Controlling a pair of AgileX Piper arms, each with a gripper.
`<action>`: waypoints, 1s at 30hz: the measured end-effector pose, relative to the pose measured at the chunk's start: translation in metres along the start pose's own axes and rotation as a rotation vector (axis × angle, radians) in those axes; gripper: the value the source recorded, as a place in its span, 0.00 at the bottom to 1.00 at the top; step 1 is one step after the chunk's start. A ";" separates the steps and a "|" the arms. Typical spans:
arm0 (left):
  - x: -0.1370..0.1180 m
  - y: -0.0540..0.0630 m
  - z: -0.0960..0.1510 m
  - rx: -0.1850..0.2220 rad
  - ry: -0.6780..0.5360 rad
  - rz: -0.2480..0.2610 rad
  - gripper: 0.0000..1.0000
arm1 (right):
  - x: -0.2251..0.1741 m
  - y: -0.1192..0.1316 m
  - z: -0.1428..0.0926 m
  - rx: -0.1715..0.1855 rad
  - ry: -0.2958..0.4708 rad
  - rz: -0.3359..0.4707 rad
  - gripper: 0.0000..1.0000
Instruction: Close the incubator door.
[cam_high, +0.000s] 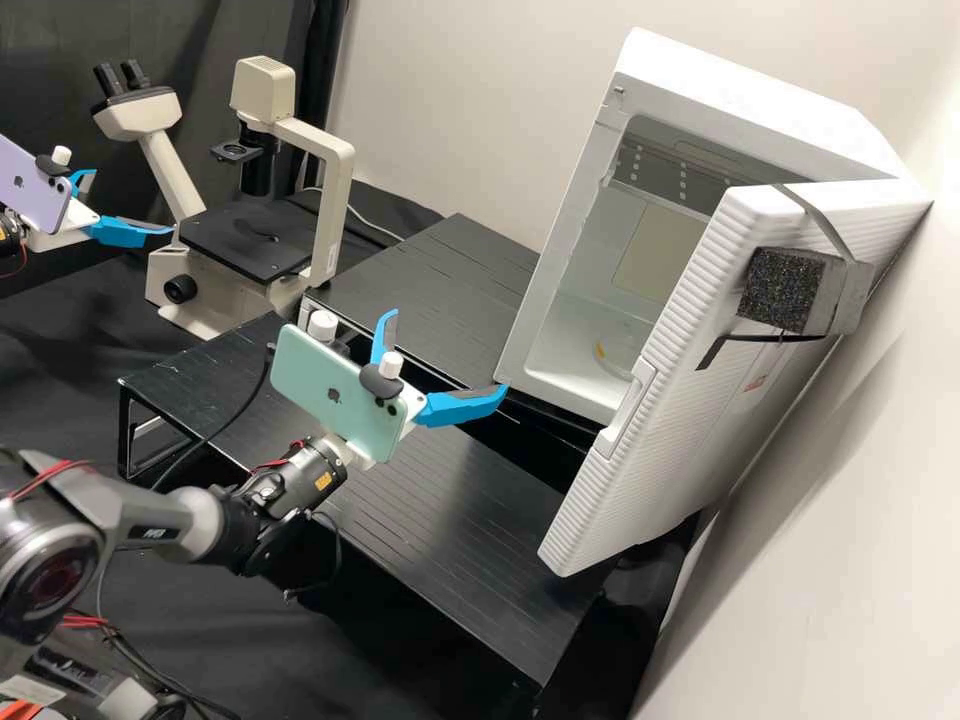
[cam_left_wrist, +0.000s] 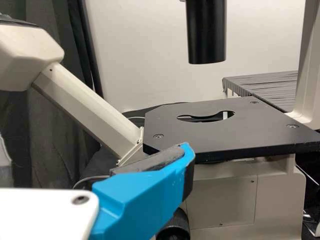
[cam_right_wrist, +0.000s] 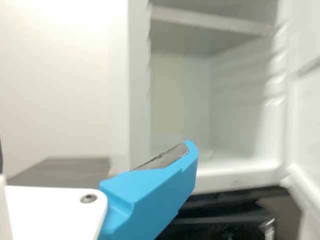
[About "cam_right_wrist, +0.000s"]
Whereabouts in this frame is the white incubator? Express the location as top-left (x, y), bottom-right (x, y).
top-left (126, 0), bottom-right (291, 196)

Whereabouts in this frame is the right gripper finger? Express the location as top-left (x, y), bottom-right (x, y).
top-left (98, 139), bottom-right (199, 240)

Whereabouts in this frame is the incubator door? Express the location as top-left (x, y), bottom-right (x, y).
top-left (258, 0), bottom-right (320, 240)

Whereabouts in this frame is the black platform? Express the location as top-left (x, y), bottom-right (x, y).
top-left (159, 186), bottom-right (305, 240)
top-left (5, 156), bottom-right (112, 187)

